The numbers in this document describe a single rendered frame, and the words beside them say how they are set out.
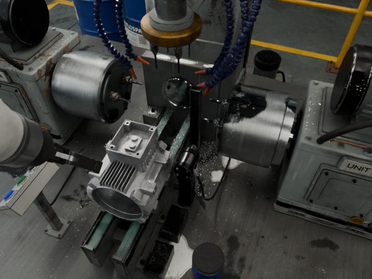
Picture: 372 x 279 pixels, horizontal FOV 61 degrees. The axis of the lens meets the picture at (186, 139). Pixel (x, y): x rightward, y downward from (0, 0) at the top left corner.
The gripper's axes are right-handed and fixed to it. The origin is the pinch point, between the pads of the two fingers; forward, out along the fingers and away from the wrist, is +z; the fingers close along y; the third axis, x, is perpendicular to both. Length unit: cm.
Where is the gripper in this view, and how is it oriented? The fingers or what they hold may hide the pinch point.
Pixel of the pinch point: (79, 161)
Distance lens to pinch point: 80.0
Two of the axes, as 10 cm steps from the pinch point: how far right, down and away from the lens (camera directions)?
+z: 1.8, 2.3, 9.6
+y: -9.4, -2.5, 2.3
